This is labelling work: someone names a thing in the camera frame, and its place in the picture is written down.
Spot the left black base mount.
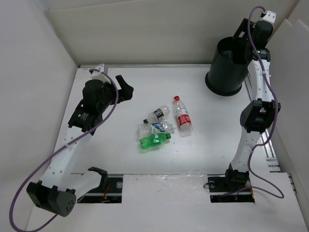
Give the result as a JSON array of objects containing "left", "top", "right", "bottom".
[{"left": 78, "top": 174, "right": 123, "bottom": 203}]

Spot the clear bottle red blue label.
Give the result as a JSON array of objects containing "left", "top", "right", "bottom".
[{"left": 220, "top": 50, "right": 233, "bottom": 60}]

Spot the green plastic bottle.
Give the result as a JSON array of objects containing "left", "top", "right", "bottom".
[{"left": 140, "top": 133, "right": 171, "bottom": 150}]

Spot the black cylindrical bin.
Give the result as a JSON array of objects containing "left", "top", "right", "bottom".
[{"left": 205, "top": 37, "right": 249, "bottom": 96}]

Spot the clear bottle blue white label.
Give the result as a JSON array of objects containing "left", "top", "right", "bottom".
[{"left": 138, "top": 121, "right": 176, "bottom": 138}]

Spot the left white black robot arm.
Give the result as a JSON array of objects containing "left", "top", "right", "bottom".
[{"left": 27, "top": 75, "right": 134, "bottom": 217}]

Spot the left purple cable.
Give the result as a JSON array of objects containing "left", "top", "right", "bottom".
[{"left": 9, "top": 69, "right": 119, "bottom": 230}]

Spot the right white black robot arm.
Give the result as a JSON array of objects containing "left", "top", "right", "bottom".
[{"left": 223, "top": 14, "right": 281, "bottom": 196}]

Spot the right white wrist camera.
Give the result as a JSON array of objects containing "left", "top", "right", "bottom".
[{"left": 260, "top": 10, "right": 276, "bottom": 24}]

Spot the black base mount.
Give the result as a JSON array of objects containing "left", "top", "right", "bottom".
[
  {"left": 78, "top": 174, "right": 123, "bottom": 203},
  {"left": 203, "top": 175, "right": 255, "bottom": 203}
]

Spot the clear bottle black label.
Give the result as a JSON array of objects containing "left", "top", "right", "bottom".
[{"left": 143, "top": 105, "right": 170, "bottom": 124}]

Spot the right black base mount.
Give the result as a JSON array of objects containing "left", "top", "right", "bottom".
[{"left": 203, "top": 175, "right": 255, "bottom": 203}]

